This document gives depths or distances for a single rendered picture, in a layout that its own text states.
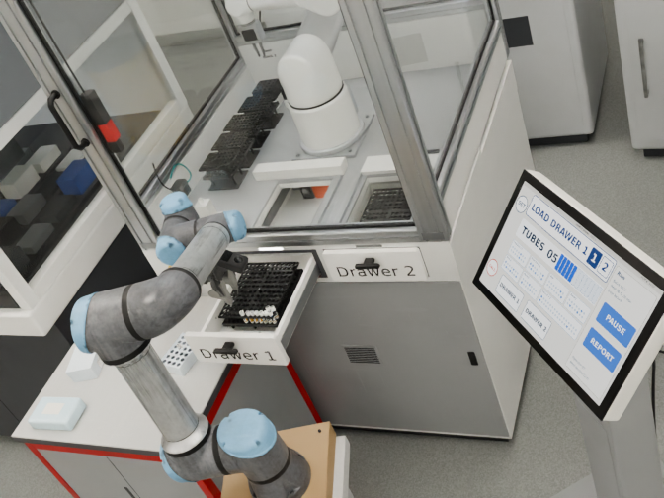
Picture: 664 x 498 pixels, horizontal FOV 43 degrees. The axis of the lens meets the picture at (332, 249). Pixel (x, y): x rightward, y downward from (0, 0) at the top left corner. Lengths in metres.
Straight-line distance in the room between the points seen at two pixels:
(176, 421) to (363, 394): 1.13
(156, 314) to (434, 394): 1.33
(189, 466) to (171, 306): 0.43
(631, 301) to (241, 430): 0.86
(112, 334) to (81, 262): 1.33
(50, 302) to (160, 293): 1.28
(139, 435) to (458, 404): 1.02
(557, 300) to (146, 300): 0.86
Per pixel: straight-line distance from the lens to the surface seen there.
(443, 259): 2.31
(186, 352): 2.53
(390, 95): 2.00
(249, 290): 2.44
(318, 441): 2.10
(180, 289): 1.70
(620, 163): 3.96
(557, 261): 1.88
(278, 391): 2.77
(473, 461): 2.95
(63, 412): 2.60
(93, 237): 3.08
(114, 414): 2.55
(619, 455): 2.24
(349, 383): 2.87
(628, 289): 1.73
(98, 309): 1.72
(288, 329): 2.31
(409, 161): 2.11
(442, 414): 2.87
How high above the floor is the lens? 2.38
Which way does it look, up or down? 37 degrees down
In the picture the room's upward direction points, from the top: 23 degrees counter-clockwise
